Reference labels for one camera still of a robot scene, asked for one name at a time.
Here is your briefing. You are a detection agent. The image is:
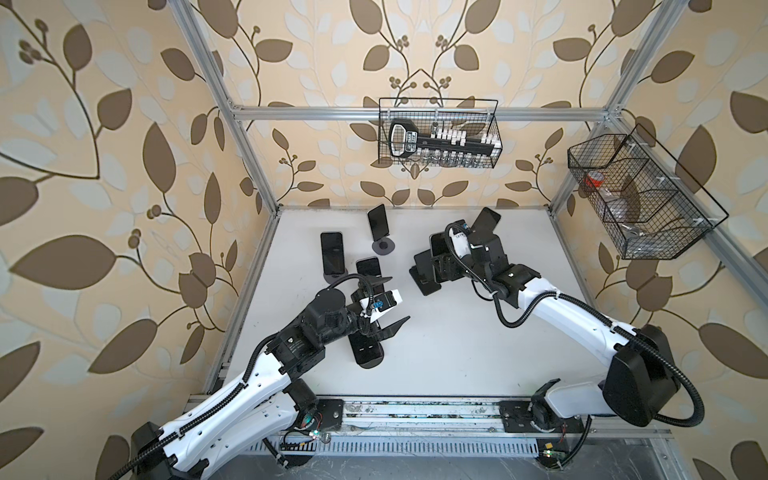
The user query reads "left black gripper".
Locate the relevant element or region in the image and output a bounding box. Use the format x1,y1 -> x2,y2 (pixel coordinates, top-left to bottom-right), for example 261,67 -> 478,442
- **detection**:
317,274 -> 410,350

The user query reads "black phone stand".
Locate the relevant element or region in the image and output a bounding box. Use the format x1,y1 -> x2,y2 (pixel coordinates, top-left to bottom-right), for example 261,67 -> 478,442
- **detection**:
471,207 -> 501,239
430,233 -> 459,283

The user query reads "black square stand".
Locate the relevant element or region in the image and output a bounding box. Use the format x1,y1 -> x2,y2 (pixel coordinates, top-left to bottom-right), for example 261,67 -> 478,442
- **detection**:
409,250 -> 441,296

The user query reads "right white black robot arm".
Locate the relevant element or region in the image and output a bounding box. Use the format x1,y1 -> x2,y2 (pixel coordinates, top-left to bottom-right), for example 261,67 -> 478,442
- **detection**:
437,222 -> 705,430

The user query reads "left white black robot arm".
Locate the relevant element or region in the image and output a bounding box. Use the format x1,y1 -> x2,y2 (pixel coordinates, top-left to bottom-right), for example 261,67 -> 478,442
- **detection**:
112,273 -> 404,479

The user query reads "black phone middle left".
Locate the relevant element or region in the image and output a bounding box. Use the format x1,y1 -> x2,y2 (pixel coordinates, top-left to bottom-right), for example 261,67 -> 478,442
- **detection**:
355,256 -> 382,276

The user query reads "black phone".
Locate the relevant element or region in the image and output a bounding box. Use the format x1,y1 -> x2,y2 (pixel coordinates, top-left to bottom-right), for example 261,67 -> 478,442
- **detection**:
355,256 -> 382,276
320,232 -> 346,276
367,204 -> 390,242
348,332 -> 384,359

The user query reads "black phone near front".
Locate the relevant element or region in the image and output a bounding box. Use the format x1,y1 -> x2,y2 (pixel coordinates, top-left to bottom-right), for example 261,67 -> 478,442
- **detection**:
348,332 -> 384,359

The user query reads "grey round stand left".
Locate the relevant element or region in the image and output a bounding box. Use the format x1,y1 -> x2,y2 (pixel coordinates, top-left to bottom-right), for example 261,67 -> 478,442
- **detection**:
323,268 -> 348,284

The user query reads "grey round stand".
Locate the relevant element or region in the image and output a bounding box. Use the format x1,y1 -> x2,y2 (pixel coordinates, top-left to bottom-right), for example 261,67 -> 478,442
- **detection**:
355,350 -> 384,369
323,268 -> 348,284
372,236 -> 395,256

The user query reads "grey round stand front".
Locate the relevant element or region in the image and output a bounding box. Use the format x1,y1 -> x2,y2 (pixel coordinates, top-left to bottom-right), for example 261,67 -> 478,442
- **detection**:
355,350 -> 384,369

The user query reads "grey round stand far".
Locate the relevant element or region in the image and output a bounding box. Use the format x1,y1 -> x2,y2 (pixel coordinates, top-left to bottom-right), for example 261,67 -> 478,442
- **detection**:
372,236 -> 395,256

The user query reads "black phone far left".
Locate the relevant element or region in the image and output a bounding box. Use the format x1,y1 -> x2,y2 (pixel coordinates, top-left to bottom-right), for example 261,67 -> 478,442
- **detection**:
320,232 -> 346,276

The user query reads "black phone far centre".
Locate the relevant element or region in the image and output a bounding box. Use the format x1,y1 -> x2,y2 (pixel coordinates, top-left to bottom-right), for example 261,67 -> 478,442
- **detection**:
367,204 -> 390,242

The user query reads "black tool with vials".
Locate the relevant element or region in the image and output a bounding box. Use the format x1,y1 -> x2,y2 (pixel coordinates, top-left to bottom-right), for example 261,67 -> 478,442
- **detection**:
385,119 -> 502,158

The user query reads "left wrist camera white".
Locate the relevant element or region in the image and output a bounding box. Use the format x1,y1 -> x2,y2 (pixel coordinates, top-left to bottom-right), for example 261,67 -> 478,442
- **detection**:
360,289 -> 403,323

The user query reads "aluminium rail front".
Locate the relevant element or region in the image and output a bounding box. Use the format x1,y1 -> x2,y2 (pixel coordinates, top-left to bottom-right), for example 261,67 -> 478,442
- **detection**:
173,395 -> 673,438

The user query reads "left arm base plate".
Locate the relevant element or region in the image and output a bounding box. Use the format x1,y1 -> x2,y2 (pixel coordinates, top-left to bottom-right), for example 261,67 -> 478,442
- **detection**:
289,398 -> 345,433

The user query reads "black wire basket back wall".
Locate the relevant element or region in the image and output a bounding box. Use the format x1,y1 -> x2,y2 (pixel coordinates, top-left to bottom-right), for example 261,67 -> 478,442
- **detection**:
378,97 -> 503,169

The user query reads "black wire basket wall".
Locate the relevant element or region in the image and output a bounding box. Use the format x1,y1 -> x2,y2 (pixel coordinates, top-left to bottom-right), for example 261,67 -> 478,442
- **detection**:
378,97 -> 503,169
568,124 -> 729,260

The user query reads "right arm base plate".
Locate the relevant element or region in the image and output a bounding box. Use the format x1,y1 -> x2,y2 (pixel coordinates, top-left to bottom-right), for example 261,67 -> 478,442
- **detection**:
499,400 -> 584,434

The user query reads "black wire basket right wall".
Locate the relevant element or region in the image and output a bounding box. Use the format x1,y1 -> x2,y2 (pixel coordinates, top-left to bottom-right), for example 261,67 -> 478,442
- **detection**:
568,124 -> 729,260

